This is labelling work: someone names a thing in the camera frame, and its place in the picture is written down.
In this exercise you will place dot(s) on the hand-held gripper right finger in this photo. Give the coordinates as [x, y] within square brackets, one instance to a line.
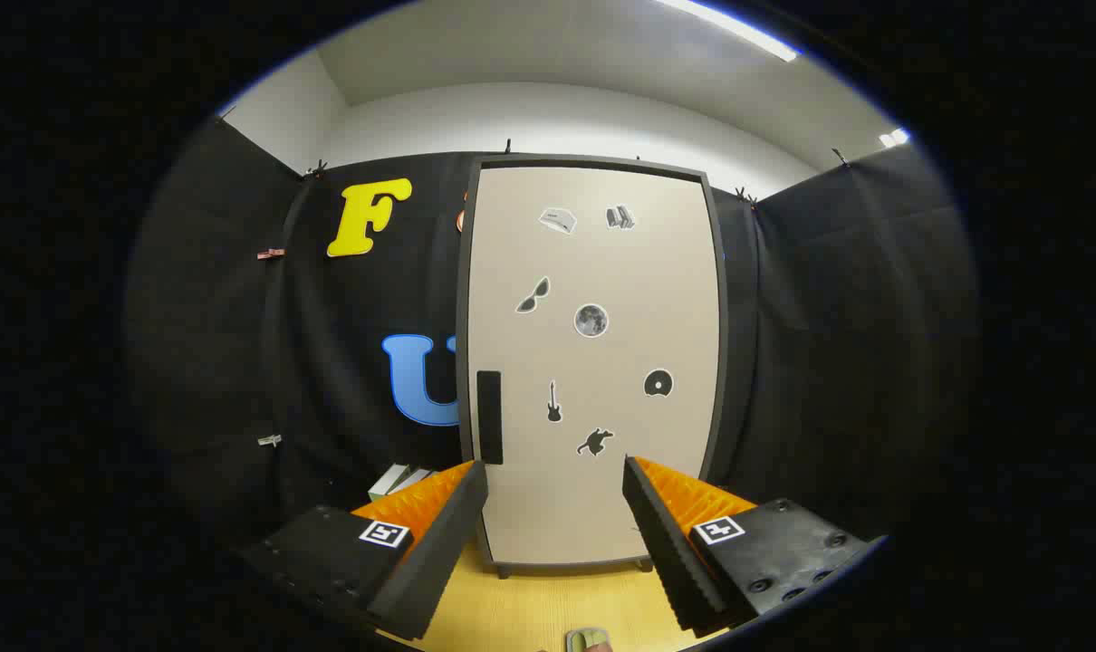
[670, 552]

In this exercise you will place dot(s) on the small ceiling light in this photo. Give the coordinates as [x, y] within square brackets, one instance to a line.
[894, 138]

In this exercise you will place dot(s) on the green book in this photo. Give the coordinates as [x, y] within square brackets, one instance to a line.
[388, 482]

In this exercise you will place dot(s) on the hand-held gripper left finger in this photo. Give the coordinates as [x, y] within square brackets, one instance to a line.
[439, 552]

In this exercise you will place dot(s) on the red clip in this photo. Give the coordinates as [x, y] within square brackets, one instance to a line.
[271, 254]

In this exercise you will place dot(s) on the black backdrop cloth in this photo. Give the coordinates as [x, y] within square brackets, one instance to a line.
[331, 308]

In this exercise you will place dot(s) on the pale green translucent cup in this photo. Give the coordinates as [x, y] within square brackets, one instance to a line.
[587, 640]

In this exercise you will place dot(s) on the grey cabinet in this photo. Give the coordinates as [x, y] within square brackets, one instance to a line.
[593, 161]

